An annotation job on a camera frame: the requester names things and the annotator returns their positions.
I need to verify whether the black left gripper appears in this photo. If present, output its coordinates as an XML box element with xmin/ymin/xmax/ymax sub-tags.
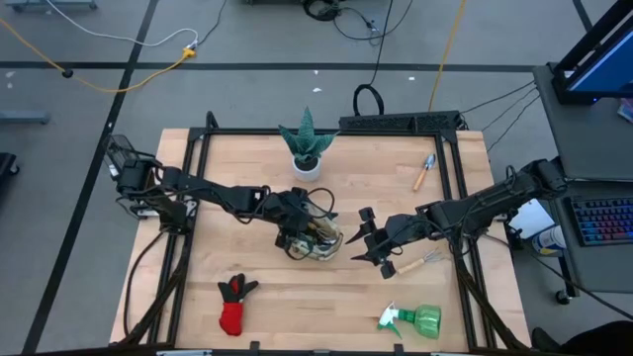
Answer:
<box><xmin>266</xmin><ymin>186</ymin><xmax>320</xmax><ymax>262</ymax></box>

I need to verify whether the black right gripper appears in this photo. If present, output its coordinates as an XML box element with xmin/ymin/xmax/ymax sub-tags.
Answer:
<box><xmin>344</xmin><ymin>206</ymin><xmax>427</xmax><ymax>281</ymax></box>

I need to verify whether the beige green canvas gardening bag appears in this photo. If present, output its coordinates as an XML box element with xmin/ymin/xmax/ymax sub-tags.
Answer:
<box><xmin>285</xmin><ymin>205</ymin><xmax>345</xmax><ymax>263</ymax></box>

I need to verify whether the claw cultivator wooden handle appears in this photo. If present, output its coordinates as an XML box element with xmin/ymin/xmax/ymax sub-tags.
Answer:
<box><xmin>395</xmin><ymin>248</ymin><xmax>445</xmax><ymax>276</ymax></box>

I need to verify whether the green spray bottle white nozzle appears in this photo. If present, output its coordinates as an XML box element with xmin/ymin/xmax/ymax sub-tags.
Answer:
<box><xmin>377</xmin><ymin>302</ymin><xmax>443</xmax><ymax>341</ymax></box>

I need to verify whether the red and black glove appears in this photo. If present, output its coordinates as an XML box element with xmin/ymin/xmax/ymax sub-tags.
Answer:
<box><xmin>217</xmin><ymin>272</ymin><xmax>260</xmax><ymax>338</ymax></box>

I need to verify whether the green plant in white pot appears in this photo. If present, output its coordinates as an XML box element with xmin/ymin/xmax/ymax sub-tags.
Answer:
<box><xmin>277</xmin><ymin>106</ymin><xmax>340</xmax><ymax>183</ymax></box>

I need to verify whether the black perforated equipment box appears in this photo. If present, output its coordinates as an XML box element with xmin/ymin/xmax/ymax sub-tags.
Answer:
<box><xmin>338</xmin><ymin>110</ymin><xmax>465</xmax><ymax>133</ymax></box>

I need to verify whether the white paper sheet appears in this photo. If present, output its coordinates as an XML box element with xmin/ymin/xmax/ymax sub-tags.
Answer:
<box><xmin>507</xmin><ymin>197</ymin><xmax>557</xmax><ymax>240</ymax></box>

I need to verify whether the white and blue canister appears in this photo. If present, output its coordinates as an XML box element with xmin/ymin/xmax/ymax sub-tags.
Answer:
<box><xmin>531</xmin><ymin>224</ymin><xmax>568</xmax><ymax>257</ymax></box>

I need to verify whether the black power supply box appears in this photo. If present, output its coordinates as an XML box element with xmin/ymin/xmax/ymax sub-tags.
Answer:
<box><xmin>103</xmin><ymin>133</ymin><xmax>149</xmax><ymax>172</ymax></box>

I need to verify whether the grey keyboard desk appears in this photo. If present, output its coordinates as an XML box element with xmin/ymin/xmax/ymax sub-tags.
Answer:
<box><xmin>546</xmin><ymin>178</ymin><xmax>633</xmax><ymax>294</ymax></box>

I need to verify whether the grey monitor desk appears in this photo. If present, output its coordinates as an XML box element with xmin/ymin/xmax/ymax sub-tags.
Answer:
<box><xmin>532</xmin><ymin>63</ymin><xmax>633</xmax><ymax>182</ymax></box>

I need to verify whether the backlit colourful keyboard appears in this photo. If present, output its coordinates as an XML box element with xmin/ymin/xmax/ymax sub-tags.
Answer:
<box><xmin>569</xmin><ymin>196</ymin><xmax>633</xmax><ymax>247</ymax></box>

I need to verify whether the person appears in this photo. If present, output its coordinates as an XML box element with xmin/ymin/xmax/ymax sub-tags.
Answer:
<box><xmin>531</xmin><ymin>319</ymin><xmax>633</xmax><ymax>356</ymax></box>

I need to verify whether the grey floor bar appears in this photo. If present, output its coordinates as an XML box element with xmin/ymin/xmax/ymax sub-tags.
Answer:
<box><xmin>0</xmin><ymin>110</ymin><xmax>50</xmax><ymax>125</ymax></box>

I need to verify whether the colourful book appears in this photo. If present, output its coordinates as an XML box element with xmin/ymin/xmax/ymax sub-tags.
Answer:
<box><xmin>616</xmin><ymin>97</ymin><xmax>633</xmax><ymax>124</ymax></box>

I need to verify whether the black computer monitor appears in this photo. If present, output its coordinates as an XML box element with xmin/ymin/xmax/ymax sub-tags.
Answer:
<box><xmin>548</xmin><ymin>0</ymin><xmax>633</xmax><ymax>106</ymax></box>

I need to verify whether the black looped floor cable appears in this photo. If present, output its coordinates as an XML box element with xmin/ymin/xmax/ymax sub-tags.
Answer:
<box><xmin>351</xmin><ymin>0</ymin><xmax>396</xmax><ymax>118</ymax></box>

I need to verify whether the yellow extension cord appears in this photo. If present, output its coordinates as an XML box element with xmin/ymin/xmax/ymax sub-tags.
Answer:
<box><xmin>0</xmin><ymin>17</ymin><xmax>198</xmax><ymax>95</ymax></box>
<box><xmin>427</xmin><ymin>0</ymin><xmax>468</xmax><ymax>113</ymax></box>

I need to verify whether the thin black cable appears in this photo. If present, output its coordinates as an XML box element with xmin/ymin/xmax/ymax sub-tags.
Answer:
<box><xmin>481</xmin><ymin>87</ymin><xmax>539</xmax><ymax>134</ymax></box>
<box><xmin>462</xmin><ymin>80</ymin><xmax>537</xmax><ymax>115</ymax></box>
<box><xmin>196</xmin><ymin>0</ymin><xmax>228</xmax><ymax>46</ymax></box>
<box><xmin>331</xmin><ymin>0</ymin><xmax>414</xmax><ymax>46</ymax></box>
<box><xmin>486</xmin><ymin>93</ymin><xmax>542</xmax><ymax>153</ymax></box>

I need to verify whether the coiled black cable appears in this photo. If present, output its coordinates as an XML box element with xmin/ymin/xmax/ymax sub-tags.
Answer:
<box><xmin>301</xmin><ymin>0</ymin><xmax>342</xmax><ymax>22</ymax></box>

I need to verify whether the white floor cable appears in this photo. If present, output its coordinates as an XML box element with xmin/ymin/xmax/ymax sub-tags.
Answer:
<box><xmin>45</xmin><ymin>0</ymin><xmax>200</xmax><ymax>48</ymax></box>

